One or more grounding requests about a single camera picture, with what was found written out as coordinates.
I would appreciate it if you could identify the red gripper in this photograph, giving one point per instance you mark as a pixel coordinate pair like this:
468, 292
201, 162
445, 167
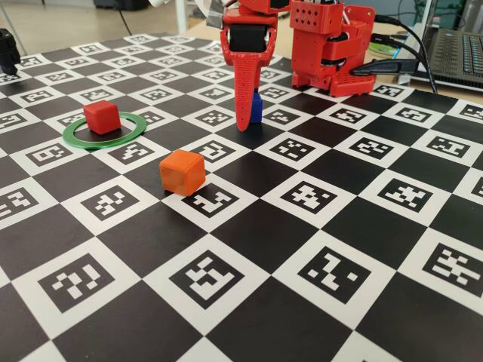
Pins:
247, 38

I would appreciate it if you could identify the blue cube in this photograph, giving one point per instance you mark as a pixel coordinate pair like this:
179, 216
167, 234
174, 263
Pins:
257, 109

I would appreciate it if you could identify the orange cube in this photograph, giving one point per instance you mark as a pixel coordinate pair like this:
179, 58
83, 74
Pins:
183, 171

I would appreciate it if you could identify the red cube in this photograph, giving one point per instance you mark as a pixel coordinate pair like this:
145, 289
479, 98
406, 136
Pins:
101, 117

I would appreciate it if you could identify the red robot arm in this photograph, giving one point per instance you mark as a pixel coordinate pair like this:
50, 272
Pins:
324, 56

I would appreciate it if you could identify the black white marker checkerboard mat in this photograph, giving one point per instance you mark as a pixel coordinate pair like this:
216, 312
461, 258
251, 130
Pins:
264, 234

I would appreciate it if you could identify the dark grey laptop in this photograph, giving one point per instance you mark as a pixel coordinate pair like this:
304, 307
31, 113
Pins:
453, 53

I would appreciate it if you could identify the grey duct tape piece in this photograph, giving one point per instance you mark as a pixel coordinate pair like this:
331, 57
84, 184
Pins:
215, 15

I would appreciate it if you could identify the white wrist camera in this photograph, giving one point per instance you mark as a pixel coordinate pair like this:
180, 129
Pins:
158, 3

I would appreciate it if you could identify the black clamp mount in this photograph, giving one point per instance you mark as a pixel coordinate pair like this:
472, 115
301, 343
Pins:
7, 49

